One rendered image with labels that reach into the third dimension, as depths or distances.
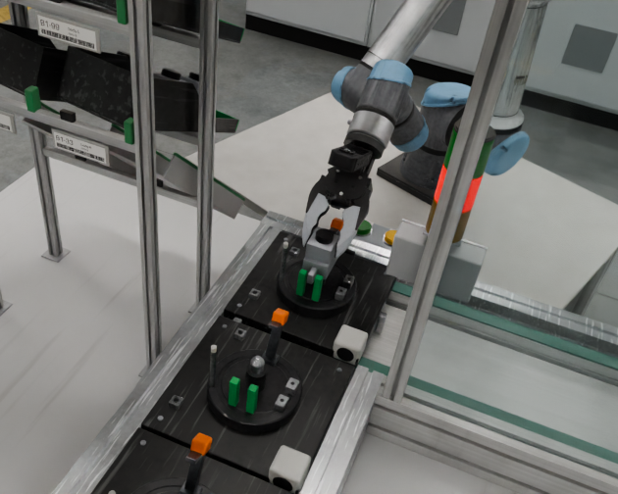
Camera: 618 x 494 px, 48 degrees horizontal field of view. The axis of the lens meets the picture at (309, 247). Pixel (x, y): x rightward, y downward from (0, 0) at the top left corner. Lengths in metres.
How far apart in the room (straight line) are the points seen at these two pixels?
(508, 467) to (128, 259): 0.81
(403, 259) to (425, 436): 0.32
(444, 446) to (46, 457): 0.60
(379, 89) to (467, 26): 2.93
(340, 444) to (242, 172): 0.84
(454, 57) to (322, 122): 2.36
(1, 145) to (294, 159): 1.95
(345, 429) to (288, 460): 0.12
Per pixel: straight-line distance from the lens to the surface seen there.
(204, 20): 1.01
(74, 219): 1.55
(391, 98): 1.24
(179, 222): 1.53
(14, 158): 3.36
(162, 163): 1.30
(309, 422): 1.04
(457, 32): 4.17
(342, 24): 4.34
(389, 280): 1.28
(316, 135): 1.87
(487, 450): 1.13
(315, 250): 1.14
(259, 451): 1.01
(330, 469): 1.03
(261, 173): 1.69
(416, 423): 1.13
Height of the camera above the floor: 1.81
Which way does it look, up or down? 40 degrees down
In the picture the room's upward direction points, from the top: 8 degrees clockwise
